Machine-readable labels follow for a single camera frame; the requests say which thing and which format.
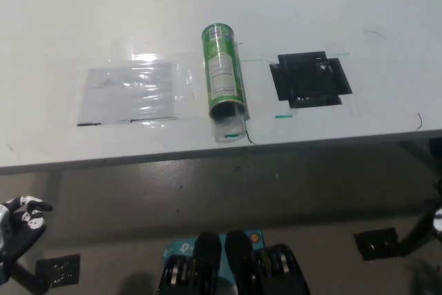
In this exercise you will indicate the green chips can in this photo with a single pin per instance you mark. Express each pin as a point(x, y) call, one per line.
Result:
point(222, 67)

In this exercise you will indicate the black tape square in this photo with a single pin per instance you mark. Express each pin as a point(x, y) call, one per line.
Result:
point(310, 79)

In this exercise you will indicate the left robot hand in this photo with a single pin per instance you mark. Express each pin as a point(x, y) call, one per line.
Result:
point(24, 229)

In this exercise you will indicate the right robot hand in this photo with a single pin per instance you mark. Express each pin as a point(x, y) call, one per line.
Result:
point(439, 220)

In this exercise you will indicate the clear plastic film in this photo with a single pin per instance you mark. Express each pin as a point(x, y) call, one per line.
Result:
point(179, 74)

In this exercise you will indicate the clear plastic chips tray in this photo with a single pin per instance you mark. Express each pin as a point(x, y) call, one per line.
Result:
point(228, 131)

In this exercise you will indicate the clear taped plastic sheet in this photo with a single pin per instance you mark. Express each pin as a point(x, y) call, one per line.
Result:
point(127, 93)

